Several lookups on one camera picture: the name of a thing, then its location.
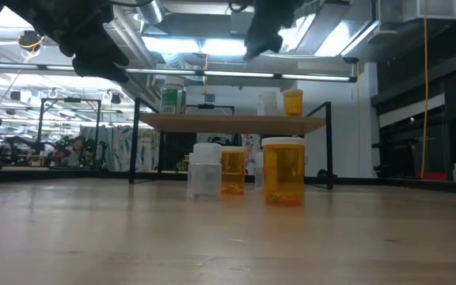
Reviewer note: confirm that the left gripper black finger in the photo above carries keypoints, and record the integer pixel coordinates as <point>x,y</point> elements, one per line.
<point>97,69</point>
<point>93,45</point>

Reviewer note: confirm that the orange pill bottle white cap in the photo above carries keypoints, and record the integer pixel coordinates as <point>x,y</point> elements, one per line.
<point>293,103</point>
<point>283,174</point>
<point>234,170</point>

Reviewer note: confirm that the large green-label gummy bottle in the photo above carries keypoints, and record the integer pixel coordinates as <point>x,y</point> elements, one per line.
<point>172,103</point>

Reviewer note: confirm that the clear ribbed-cap pill bottle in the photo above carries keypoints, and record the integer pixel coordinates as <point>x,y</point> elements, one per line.
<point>205,178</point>

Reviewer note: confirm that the wooden shelf with black legs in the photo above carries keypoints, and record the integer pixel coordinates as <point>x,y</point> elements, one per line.
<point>232,123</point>

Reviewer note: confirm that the round black ceiling device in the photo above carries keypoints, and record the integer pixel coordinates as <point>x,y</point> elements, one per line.
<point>31,39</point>

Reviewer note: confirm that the person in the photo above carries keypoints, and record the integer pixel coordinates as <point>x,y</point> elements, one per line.
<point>78,145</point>

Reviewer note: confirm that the grey patterned curtain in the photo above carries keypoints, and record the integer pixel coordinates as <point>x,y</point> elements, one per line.
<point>113,146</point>

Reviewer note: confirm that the colourful poster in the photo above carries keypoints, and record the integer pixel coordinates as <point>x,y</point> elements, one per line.
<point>251,150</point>

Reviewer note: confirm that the small black device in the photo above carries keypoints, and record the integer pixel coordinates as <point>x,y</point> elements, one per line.
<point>322,173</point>

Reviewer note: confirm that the red storage bin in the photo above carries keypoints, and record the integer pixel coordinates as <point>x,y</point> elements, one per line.
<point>432,176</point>

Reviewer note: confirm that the black frame bar with lights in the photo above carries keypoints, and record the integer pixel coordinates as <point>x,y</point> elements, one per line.
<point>236,74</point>

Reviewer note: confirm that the black background rig frame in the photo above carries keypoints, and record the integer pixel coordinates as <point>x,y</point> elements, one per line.
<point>206,106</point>
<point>98,118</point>

